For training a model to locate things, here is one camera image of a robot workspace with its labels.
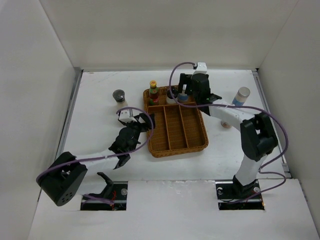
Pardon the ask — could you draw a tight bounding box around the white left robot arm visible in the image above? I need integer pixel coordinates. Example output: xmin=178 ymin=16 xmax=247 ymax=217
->
xmin=36 ymin=109 xmax=156 ymax=207

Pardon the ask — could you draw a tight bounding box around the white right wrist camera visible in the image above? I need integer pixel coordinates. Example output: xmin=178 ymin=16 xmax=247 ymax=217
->
xmin=193 ymin=62 xmax=208 ymax=75

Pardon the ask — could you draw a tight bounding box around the red label spice jar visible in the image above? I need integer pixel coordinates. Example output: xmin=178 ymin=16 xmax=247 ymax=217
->
xmin=220 ymin=121 xmax=232 ymax=129

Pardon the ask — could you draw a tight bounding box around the yellow cap red sauce bottle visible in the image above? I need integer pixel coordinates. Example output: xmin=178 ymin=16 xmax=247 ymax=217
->
xmin=149 ymin=80 xmax=159 ymax=106

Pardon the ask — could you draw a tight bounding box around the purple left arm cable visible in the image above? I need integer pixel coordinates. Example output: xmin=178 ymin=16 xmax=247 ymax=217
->
xmin=36 ymin=106 xmax=155 ymax=206

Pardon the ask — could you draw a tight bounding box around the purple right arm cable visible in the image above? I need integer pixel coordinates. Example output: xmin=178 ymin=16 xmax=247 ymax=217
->
xmin=168 ymin=61 xmax=291 ymax=203

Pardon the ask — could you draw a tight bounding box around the brown wicker divided basket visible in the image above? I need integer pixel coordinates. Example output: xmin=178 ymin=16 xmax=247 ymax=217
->
xmin=142 ymin=86 xmax=209 ymax=158

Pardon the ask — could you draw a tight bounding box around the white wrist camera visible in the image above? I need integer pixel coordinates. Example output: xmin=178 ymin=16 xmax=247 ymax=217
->
xmin=193 ymin=62 xmax=208 ymax=75
xmin=118 ymin=109 xmax=134 ymax=123

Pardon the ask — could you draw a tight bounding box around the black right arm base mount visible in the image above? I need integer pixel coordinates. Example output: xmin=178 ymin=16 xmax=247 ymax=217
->
xmin=215 ymin=180 xmax=265 ymax=211

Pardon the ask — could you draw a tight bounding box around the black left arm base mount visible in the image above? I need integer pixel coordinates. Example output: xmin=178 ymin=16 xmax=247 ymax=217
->
xmin=80 ymin=172 xmax=129 ymax=211

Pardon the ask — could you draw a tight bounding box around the dark lid spice jar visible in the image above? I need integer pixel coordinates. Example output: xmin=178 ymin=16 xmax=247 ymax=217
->
xmin=112 ymin=89 xmax=128 ymax=110

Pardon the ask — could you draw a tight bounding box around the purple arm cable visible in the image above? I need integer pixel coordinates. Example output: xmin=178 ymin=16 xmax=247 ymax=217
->
xmin=168 ymin=61 xmax=291 ymax=203
xmin=36 ymin=106 xmax=155 ymax=206

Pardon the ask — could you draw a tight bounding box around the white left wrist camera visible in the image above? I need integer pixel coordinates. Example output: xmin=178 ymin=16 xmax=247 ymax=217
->
xmin=118 ymin=109 xmax=134 ymax=123

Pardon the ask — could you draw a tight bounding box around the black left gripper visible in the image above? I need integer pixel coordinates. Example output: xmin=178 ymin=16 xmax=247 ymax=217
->
xmin=122 ymin=113 xmax=154 ymax=153

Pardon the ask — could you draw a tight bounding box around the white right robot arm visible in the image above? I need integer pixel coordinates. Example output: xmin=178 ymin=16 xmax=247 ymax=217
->
xmin=178 ymin=73 xmax=278 ymax=199

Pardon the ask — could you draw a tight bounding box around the blue label salt jar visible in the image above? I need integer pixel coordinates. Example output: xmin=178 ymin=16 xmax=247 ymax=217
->
xmin=177 ymin=84 xmax=189 ymax=103
xmin=232 ymin=86 xmax=251 ymax=106

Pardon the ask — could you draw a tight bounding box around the black cap white bottle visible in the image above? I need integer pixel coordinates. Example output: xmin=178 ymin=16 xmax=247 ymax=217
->
xmin=166 ymin=89 xmax=178 ymax=105

